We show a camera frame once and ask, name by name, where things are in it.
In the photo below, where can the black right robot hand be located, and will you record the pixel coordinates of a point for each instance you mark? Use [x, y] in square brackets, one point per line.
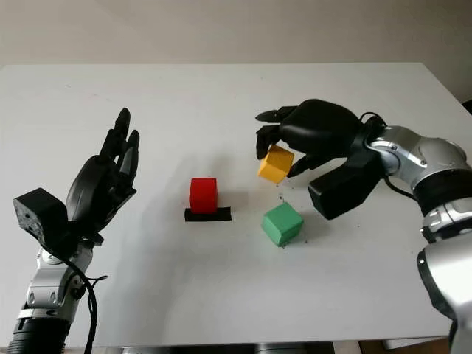
[321, 129]

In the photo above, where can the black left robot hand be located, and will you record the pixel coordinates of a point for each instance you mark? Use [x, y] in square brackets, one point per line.
[96, 188]

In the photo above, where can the yellow wooden block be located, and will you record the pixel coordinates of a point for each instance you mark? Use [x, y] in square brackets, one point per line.
[276, 164]

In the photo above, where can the green wooden block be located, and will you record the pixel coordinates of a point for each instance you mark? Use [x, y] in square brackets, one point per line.
[282, 225]

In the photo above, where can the red wooden block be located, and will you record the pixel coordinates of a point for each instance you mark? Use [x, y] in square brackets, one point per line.
[203, 195]

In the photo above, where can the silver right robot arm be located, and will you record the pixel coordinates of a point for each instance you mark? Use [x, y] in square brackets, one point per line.
[435, 158]

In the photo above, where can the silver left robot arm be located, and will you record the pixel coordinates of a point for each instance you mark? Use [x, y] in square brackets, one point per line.
[44, 291]

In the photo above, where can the black tape strip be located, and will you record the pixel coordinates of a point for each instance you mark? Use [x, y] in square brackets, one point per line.
[225, 215]

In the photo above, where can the grey robot torso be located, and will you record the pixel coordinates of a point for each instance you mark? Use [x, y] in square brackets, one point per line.
[221, 349]

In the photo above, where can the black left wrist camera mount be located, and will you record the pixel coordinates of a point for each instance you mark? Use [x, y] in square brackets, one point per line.
[38, 214]

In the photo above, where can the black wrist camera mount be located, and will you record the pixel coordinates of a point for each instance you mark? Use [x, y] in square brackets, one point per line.
[339, 195]
[38, 214]

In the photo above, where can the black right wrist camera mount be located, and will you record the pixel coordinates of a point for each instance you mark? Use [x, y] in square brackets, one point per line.
[339, 195]

